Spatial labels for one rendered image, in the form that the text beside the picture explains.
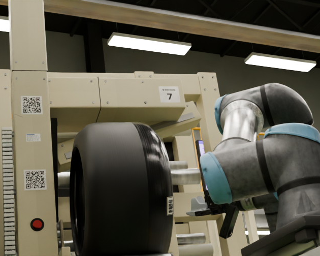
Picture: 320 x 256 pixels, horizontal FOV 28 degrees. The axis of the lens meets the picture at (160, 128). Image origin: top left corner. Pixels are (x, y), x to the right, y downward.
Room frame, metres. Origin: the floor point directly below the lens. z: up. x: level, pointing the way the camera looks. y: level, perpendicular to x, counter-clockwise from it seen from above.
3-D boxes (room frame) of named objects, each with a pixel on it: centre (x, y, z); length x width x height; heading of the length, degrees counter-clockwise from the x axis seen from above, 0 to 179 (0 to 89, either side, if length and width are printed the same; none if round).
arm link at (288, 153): (1.27, -0.27, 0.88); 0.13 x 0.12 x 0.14; 74
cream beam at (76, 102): (2.52, 0.20, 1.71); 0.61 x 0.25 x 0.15; 107
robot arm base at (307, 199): (1.27, -0.28, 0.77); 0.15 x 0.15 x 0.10
